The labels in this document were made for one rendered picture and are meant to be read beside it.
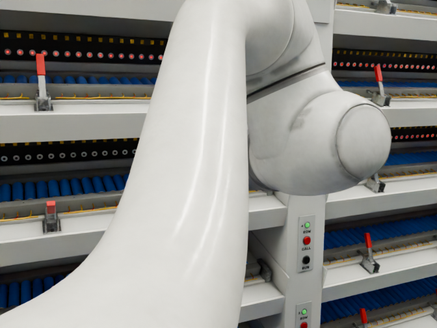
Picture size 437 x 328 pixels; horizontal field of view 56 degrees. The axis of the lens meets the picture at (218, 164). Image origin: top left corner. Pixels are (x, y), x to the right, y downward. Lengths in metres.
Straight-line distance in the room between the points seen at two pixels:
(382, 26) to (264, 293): 0.62
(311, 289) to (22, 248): 0.59
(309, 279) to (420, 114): 0.46
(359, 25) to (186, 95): 0.76
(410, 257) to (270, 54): 0.88
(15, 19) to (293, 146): 0.64
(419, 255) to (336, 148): 0.86
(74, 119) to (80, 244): 0.21
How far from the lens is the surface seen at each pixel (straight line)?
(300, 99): 0.42
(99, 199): 0.79
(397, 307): 1.29
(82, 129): 0.71
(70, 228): 0.75
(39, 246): 0.74
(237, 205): 0.18
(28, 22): 0.90
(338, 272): 1.04
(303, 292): 0.95
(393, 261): 1.15
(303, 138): 0.40
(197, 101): 0.21
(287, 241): 0.88
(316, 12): 0.87
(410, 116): 1.05
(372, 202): 1.01
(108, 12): 0.73
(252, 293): 0.92
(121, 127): 0.71
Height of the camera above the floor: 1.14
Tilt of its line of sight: 9 degrees down
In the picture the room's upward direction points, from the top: straight up
